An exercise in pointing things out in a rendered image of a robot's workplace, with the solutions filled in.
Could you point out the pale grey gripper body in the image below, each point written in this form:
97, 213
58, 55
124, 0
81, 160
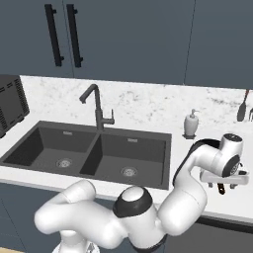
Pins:
227, 179

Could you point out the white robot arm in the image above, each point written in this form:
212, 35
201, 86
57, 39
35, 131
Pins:
184, 201

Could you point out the dark grey double sink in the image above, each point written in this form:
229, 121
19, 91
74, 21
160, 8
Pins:
131, 154

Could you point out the dark grey dishwasher front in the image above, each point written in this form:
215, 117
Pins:
217, 238

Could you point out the white soap dispenser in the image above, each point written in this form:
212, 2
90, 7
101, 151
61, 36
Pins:
191, 125

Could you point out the hanging dark kitchen tool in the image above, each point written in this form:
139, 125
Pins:
251, 114

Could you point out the hanging dark spatula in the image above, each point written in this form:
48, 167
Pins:
242, 110

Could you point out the dark grey tap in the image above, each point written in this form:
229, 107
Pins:
98, 112

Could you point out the blue-grey cupboard door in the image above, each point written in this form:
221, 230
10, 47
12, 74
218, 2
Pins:
224, 42
131, 39
26, 36

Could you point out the blue-grey lower cupboard front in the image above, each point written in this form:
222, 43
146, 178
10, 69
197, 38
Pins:
16, 214

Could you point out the black toaster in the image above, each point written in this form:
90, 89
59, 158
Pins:
11, 102

